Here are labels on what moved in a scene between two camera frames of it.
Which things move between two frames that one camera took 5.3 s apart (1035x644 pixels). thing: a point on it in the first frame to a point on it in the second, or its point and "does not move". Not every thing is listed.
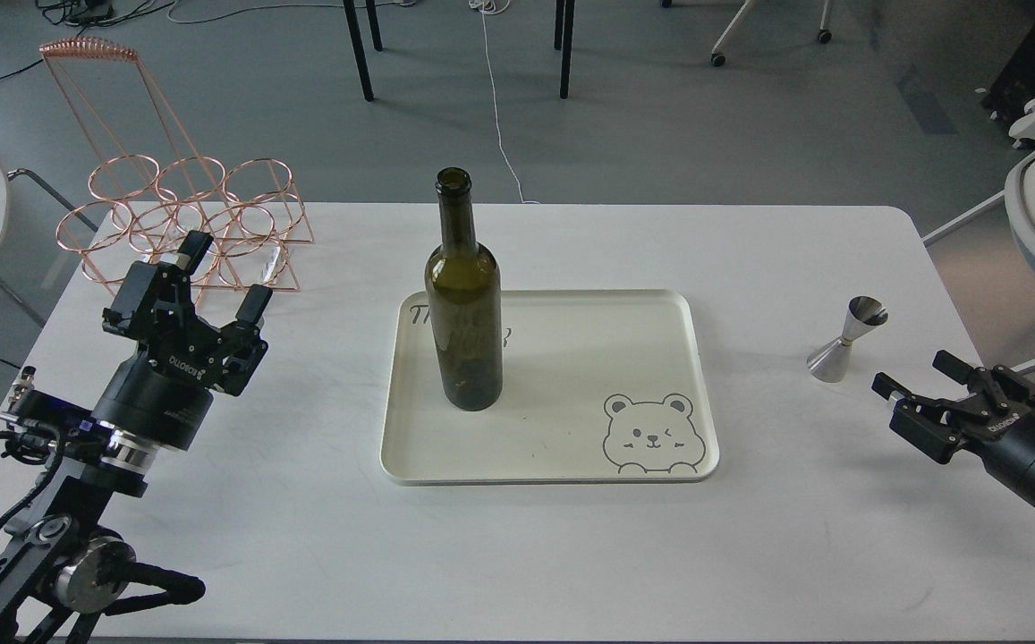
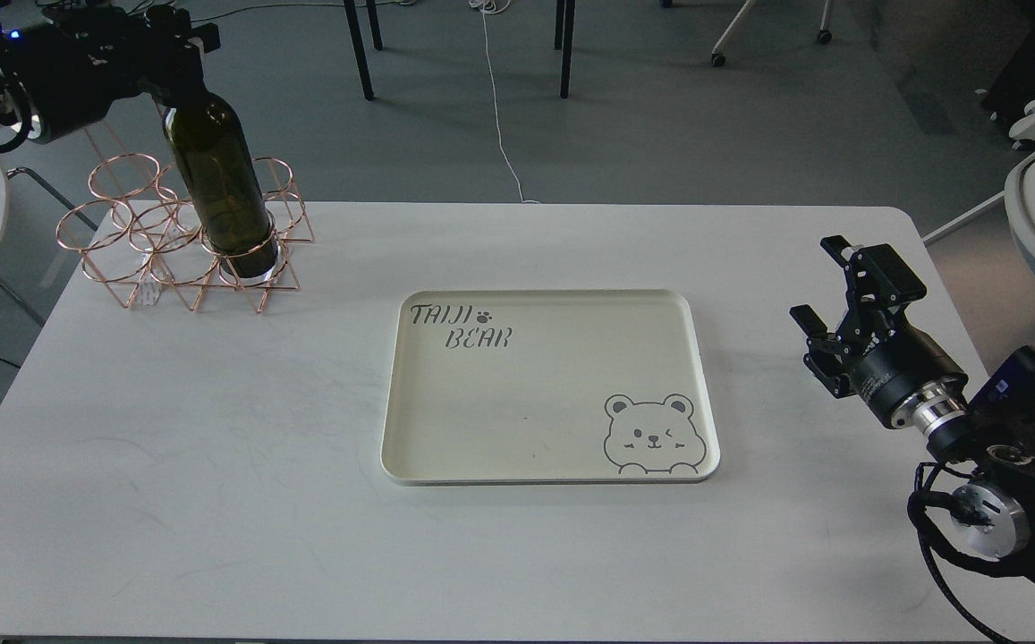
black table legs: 362,65 does not move
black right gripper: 1002,419 to 903,377
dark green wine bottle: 464,297 to 223,182
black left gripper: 163,393 to 63,73
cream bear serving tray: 599,387 does not move
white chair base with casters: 717,58 does not move
